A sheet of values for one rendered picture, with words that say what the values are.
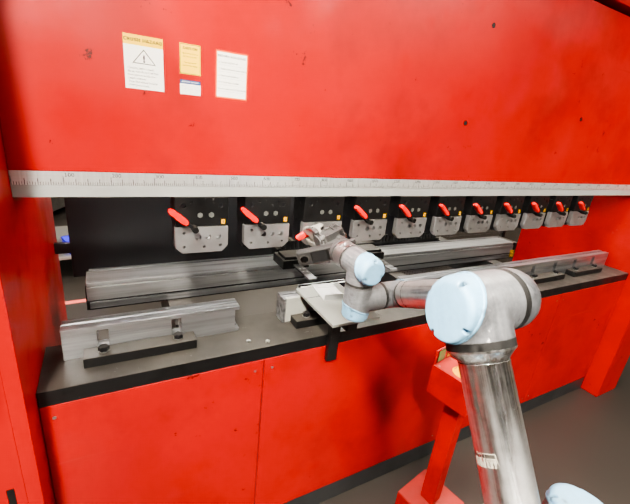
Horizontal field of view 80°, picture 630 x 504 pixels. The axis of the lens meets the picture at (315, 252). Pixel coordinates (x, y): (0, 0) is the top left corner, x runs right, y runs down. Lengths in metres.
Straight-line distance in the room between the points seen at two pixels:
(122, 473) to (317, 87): 1.28
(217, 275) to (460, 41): 1.21
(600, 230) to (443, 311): 2.46
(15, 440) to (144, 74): 0.89
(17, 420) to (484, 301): 1.00
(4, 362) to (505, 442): 0.96
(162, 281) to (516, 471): 1.19
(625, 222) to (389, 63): 2.08
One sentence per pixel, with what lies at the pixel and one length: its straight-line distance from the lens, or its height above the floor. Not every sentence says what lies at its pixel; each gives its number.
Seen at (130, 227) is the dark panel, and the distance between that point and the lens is 1.68.
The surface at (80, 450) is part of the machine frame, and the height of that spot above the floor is 0.66.
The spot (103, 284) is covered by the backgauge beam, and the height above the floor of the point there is 0.97.
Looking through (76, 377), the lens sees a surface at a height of 0.88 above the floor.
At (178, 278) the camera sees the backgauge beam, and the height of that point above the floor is 0.97.
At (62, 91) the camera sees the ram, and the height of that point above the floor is 1.58.
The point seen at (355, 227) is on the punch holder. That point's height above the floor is 1.23.
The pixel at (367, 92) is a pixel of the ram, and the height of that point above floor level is 1.67.
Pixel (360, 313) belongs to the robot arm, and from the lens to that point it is 1.01.
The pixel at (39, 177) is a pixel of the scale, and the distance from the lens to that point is 1.09.
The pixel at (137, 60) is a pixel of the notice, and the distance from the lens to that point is 1.07.
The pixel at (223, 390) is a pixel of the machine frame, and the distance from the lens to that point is 1.30.
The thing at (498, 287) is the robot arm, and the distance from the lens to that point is 0.70.
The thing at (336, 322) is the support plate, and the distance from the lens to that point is 1.17.
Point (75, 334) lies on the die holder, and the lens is 1.25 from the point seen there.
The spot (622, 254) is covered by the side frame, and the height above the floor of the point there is 0.97.
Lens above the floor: 1.58
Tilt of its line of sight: 20 degrees down
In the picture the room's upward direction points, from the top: 6 degrees clockwise
